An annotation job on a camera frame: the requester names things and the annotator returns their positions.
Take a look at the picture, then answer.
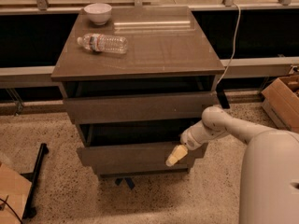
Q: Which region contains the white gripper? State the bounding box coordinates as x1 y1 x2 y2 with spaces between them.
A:
165 121 215 167

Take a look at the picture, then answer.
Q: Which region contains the grey drawer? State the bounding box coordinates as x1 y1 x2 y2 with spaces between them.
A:
76 119 209 175
64 91 218 124

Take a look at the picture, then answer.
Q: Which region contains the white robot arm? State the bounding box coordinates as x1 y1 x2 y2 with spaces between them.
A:
165 106 299 224

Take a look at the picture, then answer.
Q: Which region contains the grey top drawer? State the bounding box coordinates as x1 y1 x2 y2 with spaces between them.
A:
64 91 218 124

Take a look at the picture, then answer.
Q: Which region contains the grey drawer cabinet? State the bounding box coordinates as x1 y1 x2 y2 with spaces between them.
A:
50 6 226 181

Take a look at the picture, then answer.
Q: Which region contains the blue tape cross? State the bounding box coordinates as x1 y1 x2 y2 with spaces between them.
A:
115 177 135 189

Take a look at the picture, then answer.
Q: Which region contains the brown cardboard box right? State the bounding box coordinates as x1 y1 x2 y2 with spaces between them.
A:
262 75 299 133

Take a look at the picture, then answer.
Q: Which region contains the brown cardboard box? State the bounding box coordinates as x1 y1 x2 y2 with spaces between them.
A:
0 163 31 224
262 75 299 133

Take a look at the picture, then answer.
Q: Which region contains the clear plastic water bottle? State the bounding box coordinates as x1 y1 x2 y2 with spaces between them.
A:
77 34 128 54

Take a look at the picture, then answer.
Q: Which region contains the white ceramic bowl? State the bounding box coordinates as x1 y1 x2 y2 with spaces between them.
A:
83 3 112 25

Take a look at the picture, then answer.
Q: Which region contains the black metal stand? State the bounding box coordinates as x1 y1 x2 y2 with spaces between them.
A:
22 143 49 219

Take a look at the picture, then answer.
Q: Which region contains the brown cardboard box left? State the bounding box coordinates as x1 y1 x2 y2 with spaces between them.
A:
0 163 31 224

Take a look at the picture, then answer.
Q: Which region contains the white cable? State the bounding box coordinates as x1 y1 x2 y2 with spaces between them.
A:
216 3 242 86

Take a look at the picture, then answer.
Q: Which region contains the black cable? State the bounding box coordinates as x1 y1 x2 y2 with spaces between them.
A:
0 195 24 224

